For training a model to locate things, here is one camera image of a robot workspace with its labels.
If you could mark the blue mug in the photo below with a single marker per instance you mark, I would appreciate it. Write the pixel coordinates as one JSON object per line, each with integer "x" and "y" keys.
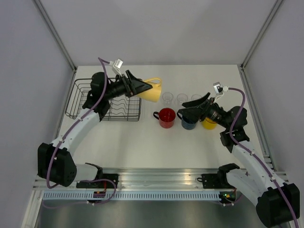
{"x": 186, "y": 123}

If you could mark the aluminium frame post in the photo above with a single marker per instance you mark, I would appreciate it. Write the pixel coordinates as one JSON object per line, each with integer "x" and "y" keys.
{"x": 53, "y": 31}
{"x": 266, "y": 24}

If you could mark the white slotted cable duct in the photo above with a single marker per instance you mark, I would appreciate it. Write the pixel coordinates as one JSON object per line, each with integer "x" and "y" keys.
{"x": 130, "y": 195}

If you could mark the left aluminium frame post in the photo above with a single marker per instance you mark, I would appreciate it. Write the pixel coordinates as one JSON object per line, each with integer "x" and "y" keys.
{"x": 53, "y": 31}

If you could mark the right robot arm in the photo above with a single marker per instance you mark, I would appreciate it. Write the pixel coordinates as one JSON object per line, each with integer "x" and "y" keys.
{"x": 276, "y": 201}

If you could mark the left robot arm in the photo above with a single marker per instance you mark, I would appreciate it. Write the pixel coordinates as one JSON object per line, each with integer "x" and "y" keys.
{"x": 55, "y": 160}

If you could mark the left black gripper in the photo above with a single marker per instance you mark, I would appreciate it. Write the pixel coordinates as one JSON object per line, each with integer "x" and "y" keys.
{"x": 132, "y": 85}

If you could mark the aluminium front rail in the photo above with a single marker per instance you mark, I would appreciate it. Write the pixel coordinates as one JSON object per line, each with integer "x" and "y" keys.
{"x": 159, "y": 179}

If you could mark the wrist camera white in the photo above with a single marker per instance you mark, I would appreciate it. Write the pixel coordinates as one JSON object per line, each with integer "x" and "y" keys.
{"x": 219, "y": 90}
{"x": 116, "y": 66}

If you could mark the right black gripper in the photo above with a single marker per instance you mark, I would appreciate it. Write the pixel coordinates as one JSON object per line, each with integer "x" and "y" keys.
{"x": 193, "y": 113}

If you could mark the pale yellow mug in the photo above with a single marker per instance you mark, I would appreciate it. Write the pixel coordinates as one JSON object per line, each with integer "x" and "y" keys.
{"x": 153, "y": 94}

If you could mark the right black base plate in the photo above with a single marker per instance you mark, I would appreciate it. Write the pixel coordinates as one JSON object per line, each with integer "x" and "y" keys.
{"x": 213, "y": 181}

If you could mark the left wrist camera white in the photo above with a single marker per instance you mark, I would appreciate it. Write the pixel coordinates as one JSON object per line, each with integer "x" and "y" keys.
{"x": 116, "y": 66}

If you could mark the right aluminium frame post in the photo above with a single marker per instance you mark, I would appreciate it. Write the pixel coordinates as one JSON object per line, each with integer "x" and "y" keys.
{"x": 266, "y": 24}

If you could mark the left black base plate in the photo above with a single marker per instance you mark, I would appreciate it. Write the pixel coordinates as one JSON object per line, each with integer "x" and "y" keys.
{"x": 114, "y": 177}

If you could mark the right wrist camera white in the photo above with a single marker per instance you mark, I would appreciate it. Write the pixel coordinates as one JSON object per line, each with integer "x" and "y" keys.
{"x": 219, "y": 90}

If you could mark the red mug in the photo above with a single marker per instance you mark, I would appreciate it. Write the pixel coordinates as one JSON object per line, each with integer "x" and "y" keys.
{"x": 166, "y": 117}

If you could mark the clear glass cup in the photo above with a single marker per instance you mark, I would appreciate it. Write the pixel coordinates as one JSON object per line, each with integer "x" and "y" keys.
{"x": 195, "y": 97}
{"x": 167, "y": 99}
{"x": 182, "y": 98}

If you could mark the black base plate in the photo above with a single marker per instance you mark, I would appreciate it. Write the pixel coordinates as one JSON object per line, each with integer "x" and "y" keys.
{"x": 213, "y": 181}
{"x": 114, "y": 177}

